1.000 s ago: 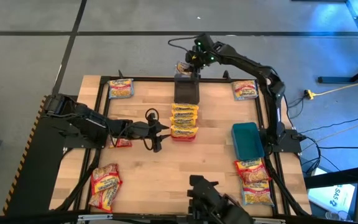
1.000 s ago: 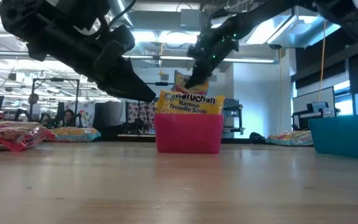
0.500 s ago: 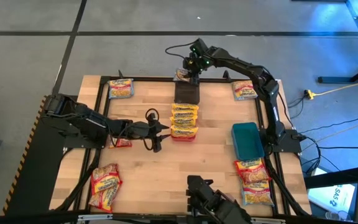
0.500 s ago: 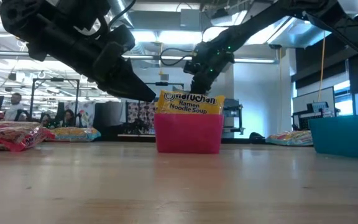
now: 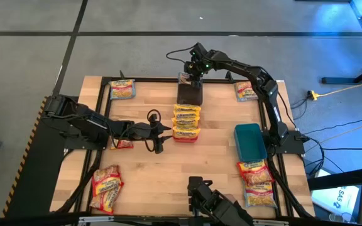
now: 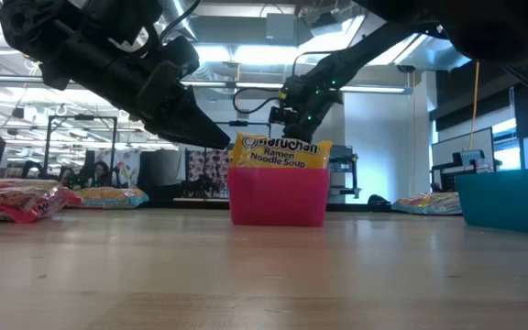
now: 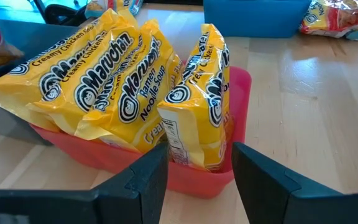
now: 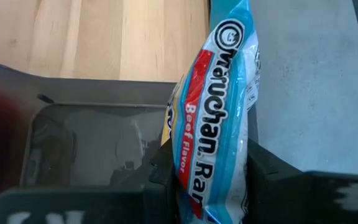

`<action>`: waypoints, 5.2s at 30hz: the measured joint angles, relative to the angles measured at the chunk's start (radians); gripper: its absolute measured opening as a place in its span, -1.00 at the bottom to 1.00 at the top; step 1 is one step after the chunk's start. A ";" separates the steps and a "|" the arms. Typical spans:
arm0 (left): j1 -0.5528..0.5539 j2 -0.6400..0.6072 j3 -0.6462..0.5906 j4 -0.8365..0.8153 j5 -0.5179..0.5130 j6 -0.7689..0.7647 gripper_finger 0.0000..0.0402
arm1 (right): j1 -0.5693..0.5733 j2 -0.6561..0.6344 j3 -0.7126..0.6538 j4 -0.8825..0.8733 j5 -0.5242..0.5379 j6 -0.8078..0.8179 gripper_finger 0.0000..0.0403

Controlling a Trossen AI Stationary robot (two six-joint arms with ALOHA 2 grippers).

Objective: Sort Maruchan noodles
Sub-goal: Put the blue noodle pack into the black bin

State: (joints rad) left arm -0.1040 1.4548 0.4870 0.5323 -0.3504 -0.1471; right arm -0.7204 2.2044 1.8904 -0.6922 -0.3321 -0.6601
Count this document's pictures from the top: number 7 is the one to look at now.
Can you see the red plastic bin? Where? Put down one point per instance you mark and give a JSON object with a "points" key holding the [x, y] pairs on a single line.
{"points": [[197, 183]]}

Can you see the teal plastic bin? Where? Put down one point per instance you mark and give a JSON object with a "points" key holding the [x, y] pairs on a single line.
{"points": [[256, 18]]}

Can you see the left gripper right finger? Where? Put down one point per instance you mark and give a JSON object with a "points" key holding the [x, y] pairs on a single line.
{"points": [[291, 205]]}

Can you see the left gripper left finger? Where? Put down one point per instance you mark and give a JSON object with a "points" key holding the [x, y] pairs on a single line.
{"points": [[104, 205]]}

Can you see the red beef ramen pack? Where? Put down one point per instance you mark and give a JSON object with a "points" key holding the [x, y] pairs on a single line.
{"points": [[337, 15]]}

